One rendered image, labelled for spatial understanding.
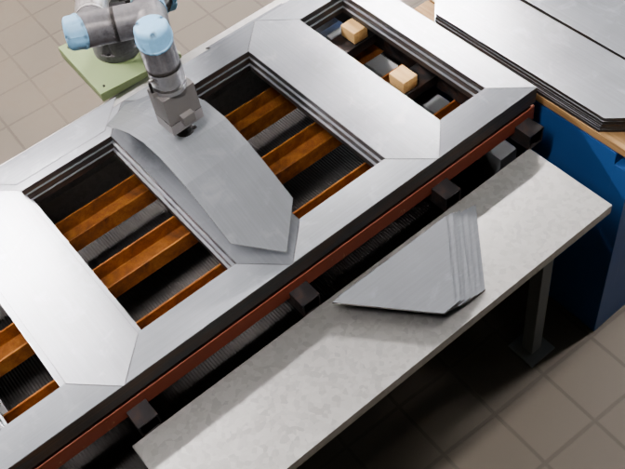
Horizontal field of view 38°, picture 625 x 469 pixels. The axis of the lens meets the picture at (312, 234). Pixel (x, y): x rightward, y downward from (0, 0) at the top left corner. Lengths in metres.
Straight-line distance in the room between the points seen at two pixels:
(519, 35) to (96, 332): 1.33
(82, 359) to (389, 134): 0.90
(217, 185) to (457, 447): 1.13
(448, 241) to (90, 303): 0.82
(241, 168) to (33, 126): 1.94
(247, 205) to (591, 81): 0.93
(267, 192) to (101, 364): 0.52
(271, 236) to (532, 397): 1.11
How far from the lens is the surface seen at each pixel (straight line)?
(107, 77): 2.80
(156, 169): 2.26
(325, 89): 2.35
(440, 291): 2.01
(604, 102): 2.33
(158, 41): 1.87
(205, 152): 2.04
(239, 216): 1.99
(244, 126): 2.56
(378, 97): 2.31
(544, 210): 2.21
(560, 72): 2.40
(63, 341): 2.02
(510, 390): 2.79
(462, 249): 2.10
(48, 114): 3.88
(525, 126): 2.36
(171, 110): 1.98
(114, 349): 1.97
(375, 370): 1.96
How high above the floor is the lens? 2.46
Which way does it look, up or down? 52 degrees down
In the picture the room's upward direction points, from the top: 11 degrees counter-clockwise
